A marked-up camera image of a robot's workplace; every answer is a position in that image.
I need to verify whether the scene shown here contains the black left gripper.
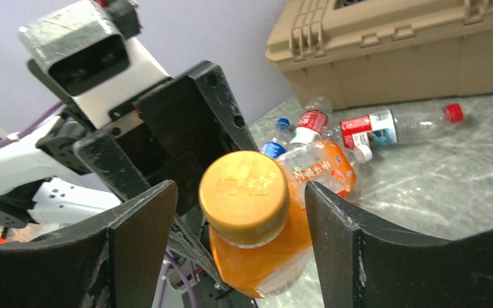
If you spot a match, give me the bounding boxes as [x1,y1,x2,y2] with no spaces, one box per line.
[35,61,258,291]

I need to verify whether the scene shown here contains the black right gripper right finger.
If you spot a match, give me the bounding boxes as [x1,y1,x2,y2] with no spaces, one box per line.
[305,182,493,307]

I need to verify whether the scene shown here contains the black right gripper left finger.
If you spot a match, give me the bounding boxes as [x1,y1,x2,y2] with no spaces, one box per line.
[0,180,179,308]

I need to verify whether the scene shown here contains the orange juice bottle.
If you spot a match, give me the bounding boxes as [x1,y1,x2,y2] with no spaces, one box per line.
[198,151,312,298]

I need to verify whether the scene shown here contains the large orange label bottle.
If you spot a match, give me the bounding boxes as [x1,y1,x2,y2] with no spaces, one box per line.
[275,139,373,204]

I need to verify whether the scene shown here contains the red cap clear bottle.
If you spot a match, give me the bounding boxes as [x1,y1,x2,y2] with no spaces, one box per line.
[338,103,465,149]

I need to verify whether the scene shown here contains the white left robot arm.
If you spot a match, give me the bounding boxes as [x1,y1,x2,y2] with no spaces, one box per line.
[0,60,257,228]

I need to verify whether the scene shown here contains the small blue label bottle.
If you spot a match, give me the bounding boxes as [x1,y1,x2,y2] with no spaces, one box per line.
[260,117,291,159]

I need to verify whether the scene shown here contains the red label clear bottle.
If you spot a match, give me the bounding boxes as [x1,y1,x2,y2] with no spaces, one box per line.
[289,97,333,148]

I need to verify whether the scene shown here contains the tan plastic toolbox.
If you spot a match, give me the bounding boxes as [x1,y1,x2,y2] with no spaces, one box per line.
[265,0,493,109]

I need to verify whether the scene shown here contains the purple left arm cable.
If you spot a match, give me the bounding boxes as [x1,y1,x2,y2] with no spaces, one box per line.
[0,99,200,308]

